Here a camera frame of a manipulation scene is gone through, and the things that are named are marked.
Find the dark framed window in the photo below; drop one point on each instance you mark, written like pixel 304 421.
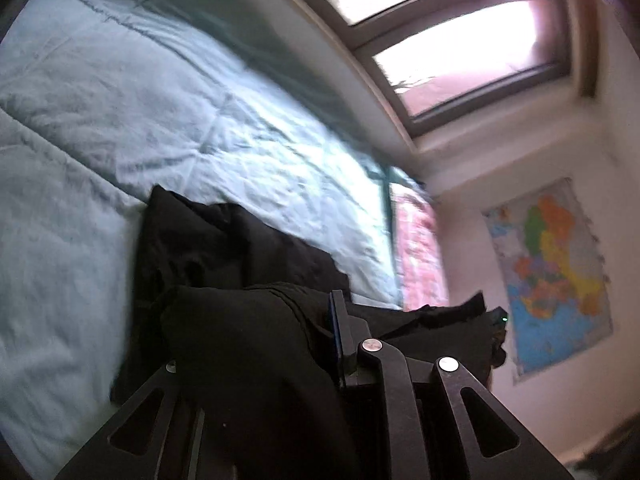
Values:
pixel 380 55

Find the pink quilted pillow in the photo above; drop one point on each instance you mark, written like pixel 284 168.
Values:
pixel 417 250

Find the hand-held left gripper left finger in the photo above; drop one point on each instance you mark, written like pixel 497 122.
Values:
pixel 150 410

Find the colourful wall map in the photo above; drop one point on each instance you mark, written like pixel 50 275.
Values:
pixel 550 280

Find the light blue quilt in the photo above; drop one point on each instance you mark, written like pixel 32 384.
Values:
pixel 100 135

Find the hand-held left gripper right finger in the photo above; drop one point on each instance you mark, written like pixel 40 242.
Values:
pixel 336 335

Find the black hooded jacket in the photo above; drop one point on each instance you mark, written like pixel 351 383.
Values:
pixel 240 335

